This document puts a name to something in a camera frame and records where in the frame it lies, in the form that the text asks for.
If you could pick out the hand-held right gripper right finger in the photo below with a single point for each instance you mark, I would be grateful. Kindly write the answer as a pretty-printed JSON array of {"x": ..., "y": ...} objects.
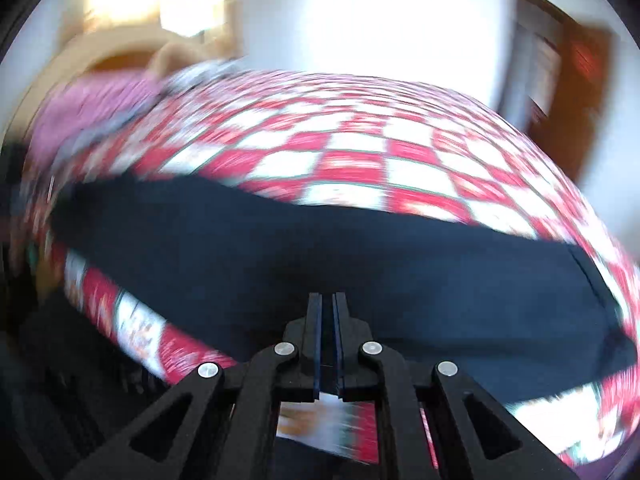
[{"x": 341, "y": 345}]

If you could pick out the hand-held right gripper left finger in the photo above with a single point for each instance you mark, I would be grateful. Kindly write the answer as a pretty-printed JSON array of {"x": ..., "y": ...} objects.
[{"x": 314, "y": 345}]

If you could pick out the black pants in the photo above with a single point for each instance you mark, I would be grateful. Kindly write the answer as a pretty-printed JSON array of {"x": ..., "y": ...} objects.
[{"x": 250, "y": 240}]

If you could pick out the red checkered printed blanket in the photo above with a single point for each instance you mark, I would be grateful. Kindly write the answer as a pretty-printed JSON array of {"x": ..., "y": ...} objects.
[{"x": 360, "y": 150}]

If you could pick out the grey patterned pillow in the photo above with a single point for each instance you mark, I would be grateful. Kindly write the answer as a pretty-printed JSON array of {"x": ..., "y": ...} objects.
[{"x": 205, "y": 72}]

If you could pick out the pink folded quilt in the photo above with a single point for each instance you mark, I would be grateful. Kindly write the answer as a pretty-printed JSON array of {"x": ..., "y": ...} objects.
[{"x": 85, "y": 110}]

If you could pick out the brown wooden door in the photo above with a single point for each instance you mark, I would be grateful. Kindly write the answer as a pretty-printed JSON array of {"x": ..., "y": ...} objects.
[{"x": 585, "y": 85}]

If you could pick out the cream wooden headboard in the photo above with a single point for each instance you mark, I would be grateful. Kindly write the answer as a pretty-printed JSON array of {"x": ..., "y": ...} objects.
[{"x": 107, "y": 47}]

